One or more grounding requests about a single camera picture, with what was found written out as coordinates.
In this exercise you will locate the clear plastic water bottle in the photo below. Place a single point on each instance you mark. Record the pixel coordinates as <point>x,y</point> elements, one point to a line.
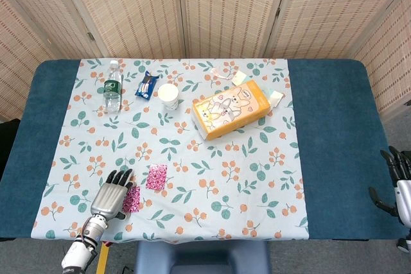
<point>112,94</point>

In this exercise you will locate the yellow strip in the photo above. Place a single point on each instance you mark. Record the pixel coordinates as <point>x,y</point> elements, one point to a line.
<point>102,259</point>

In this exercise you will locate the black object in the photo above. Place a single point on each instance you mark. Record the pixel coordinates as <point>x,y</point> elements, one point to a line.
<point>8,145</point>

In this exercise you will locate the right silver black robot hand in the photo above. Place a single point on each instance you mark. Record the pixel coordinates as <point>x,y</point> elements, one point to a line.
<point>404,200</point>

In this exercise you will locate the floral fruit print tablecloth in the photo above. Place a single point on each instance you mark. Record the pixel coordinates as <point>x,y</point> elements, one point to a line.
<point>205,158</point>

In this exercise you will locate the small white paper tag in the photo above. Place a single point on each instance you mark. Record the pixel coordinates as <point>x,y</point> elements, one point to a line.
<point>239,77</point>

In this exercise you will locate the yellow cartoon tissue pack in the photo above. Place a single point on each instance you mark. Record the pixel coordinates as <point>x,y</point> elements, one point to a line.
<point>231,110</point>

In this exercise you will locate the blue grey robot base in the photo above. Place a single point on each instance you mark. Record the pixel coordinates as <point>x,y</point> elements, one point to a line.
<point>205,254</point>

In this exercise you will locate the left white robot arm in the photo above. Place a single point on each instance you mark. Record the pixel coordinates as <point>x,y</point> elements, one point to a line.
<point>80,251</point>

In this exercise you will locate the woven folding screen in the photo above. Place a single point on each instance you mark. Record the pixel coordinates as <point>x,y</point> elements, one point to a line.
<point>224,7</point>

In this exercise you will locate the white paper cup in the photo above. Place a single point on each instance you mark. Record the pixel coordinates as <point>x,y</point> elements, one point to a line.
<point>167,94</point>

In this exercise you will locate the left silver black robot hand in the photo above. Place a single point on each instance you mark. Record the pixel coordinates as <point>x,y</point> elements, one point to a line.
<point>107,198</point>

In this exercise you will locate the clear pink plastic wrapper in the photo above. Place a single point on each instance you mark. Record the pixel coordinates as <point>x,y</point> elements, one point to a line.
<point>220,73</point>

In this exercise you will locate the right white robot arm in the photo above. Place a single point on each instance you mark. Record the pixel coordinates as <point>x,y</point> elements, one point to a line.
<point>405,243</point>

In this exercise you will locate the white mint paper packet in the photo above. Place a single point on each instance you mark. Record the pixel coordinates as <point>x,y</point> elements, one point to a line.
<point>275,97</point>

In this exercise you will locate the blue cookie snack packet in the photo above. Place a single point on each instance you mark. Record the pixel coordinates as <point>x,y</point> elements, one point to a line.
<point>146,86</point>

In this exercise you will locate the teal fabric table cover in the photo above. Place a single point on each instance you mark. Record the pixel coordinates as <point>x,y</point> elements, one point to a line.
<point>334,126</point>

